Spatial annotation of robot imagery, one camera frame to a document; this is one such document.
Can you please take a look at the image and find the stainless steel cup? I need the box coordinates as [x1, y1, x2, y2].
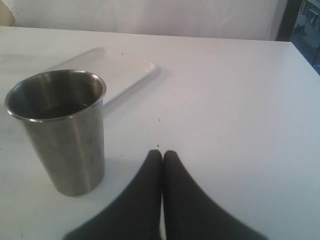
[4, 69, 107, 197]

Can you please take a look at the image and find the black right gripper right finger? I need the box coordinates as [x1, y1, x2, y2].
[162, 150, 266, 240]

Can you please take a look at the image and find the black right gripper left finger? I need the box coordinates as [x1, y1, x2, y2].
[64, 150, 162, 240]

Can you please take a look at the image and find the white rectangular tray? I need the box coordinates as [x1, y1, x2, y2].
[46, 47, 158, 106]

